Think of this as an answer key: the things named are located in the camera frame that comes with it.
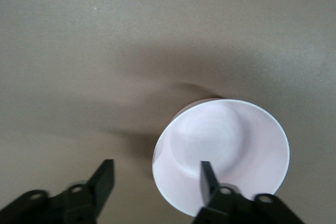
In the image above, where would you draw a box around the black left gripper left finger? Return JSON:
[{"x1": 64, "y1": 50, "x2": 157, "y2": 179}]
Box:
[{"x1": 5, "y1": 158, "x2": 116, "y2": 224}]

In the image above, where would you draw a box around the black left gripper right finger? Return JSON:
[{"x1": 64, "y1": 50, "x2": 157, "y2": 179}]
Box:
[{"x1": 193, "y1": 160, "x2": 305, "y2": 224}]

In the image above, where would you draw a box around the pink plastic bowl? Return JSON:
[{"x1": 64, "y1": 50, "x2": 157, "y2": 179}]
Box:
[{"x1": 152, "y1": 99, "x2": 291, "y2": 216}]

